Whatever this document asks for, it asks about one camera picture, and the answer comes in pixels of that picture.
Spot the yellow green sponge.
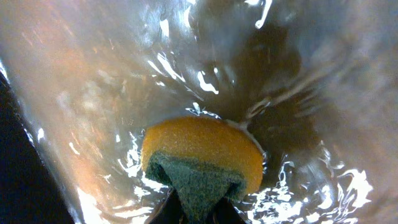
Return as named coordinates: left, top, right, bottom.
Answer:
left=141, top=116, right=264, bottom=223

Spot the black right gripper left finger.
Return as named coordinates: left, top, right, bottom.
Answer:
left=146, top=189, right=188, bottom=224

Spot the black water tray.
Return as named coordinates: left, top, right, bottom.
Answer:
left=1, top=1, right=397, bottom=223

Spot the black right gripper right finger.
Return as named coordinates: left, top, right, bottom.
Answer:
left=213, top=198, right=246, bottom=224

